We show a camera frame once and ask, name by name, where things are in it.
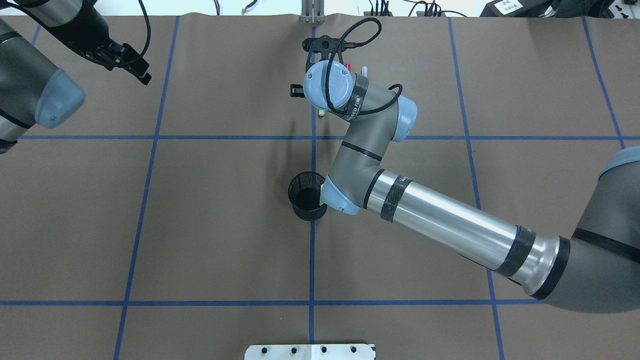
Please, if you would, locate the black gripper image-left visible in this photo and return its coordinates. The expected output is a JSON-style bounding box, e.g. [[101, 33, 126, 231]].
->
[[290, 35, 351, 98]]

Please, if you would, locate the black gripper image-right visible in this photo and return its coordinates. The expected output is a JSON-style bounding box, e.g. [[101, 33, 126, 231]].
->
[[70, 14, 153, 85]]

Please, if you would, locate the grey robot arm image-right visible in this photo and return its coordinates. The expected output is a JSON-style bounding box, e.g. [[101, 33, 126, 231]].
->
[[0, 0, 152, 154]]

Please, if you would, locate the grey robot arm image-left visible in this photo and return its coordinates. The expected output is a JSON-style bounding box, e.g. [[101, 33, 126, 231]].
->
[[291, 35, 640, 313]]

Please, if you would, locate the black mesh pen cup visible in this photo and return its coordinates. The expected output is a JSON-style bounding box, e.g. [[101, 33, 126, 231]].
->
[[287, 171, 328, 222]]

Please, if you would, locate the black braided cable image-left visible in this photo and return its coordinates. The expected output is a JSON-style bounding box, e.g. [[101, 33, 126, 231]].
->
[[324, 17, 403, 121]]

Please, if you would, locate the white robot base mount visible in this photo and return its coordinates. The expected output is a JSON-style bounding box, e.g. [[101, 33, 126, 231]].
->
[[244, 342, 377, 360]]

